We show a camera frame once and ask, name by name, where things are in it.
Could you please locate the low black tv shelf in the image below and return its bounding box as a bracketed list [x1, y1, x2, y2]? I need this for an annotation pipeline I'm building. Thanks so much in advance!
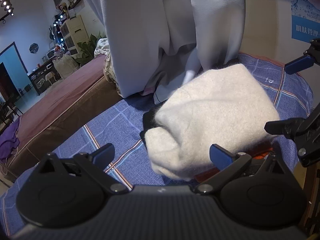
[27, 60, 61, 95]

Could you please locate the blue wall poster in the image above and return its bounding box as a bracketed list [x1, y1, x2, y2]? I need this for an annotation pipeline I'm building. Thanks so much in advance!
[291, 0, 320, 43]

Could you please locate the green potted plant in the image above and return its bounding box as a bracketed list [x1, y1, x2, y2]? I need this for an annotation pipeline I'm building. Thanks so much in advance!
[75, 33, 106, 67]

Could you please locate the cream cushioned chair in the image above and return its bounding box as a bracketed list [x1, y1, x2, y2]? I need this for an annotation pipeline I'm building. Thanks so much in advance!
[53, 54, 79, 79]

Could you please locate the red folded garment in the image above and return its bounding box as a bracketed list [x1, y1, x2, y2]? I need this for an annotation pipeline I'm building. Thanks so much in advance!
[194, 142, 275, 183]

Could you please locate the purple towel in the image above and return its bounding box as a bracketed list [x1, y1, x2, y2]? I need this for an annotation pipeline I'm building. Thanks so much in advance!
[0, 118, 20, 163]

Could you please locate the floral beige duvet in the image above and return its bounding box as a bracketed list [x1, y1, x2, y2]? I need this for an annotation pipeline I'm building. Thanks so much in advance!
[94, 38, 122, 97]

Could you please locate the mauve covered bed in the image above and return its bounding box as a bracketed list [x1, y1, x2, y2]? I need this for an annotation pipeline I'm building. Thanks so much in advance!
[1, 56, 121, 181]

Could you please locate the cream drawer cabinet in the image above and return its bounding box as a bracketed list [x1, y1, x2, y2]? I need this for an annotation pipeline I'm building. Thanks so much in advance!
[60, 15, 89, 56]

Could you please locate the white and black fuzzy sweater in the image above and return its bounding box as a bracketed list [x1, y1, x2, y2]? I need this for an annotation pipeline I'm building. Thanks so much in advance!
[144, 63, 279, 181]

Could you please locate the grey hanging curtain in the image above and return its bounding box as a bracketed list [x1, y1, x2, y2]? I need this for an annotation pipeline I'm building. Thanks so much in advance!
[86, 0, 246, 103]

